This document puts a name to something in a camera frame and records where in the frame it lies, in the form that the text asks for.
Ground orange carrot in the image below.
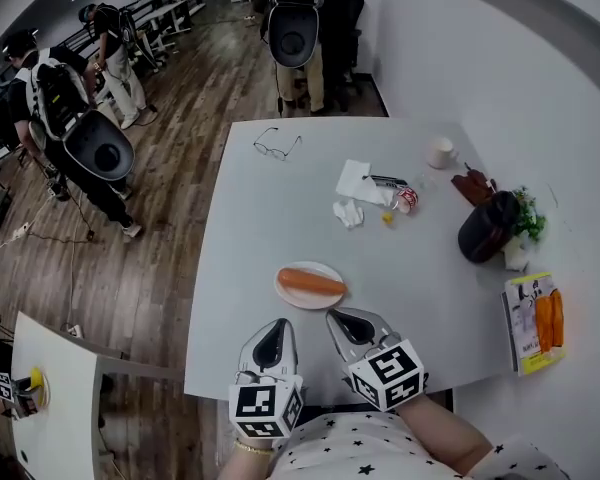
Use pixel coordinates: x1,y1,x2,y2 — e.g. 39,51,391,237
276,266,349,297

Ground gold bracelet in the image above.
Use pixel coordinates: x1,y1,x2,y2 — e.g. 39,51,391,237
234,440,277,457

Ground person's left forearm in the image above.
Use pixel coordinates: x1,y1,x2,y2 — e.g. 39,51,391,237
223,435,277,480

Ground crumpled white tissue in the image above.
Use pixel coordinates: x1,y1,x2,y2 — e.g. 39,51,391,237
332,198,366,230

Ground small white table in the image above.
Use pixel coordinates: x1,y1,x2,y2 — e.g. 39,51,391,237
9,311,182,480

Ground flat white napkin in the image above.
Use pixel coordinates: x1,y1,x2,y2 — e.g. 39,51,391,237
335,158,397,207

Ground white star print shirt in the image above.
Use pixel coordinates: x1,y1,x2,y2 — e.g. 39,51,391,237
267,410,572,480

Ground yellow-edged book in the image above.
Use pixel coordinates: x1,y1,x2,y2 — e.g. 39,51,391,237
501,271,568,378

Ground thin-framed eyeglasses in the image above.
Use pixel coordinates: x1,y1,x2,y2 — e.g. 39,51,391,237
253,127,304,162

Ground potted green plant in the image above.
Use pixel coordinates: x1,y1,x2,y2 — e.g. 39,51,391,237
502,185,549,273

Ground black marker pen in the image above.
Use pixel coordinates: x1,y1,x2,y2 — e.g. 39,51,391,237
362,173,410,190

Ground brown leather pouch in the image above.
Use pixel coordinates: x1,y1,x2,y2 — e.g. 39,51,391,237
450,166,497,207

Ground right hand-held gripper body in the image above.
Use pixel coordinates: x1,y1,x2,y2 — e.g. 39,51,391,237
340,334,426,414

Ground black pouch bag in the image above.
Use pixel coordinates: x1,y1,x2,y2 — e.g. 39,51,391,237
457,190,522,265

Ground clear plastic lid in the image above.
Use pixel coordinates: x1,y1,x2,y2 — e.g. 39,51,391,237
411,172,439,195

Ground white office desk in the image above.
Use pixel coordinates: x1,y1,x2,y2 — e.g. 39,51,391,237
132,0,195,38

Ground orange packet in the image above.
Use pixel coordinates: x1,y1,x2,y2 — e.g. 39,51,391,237
534,289,566,355

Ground white mug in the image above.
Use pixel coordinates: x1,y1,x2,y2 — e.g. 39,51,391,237
426,136,460,171

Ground person's right forearm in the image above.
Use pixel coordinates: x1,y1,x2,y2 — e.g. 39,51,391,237
397,395,497,477

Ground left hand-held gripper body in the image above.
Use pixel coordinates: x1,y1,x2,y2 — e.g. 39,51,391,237
228,360,306,439

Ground red drink can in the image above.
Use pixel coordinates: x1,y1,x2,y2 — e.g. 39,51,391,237
395,187,421,216

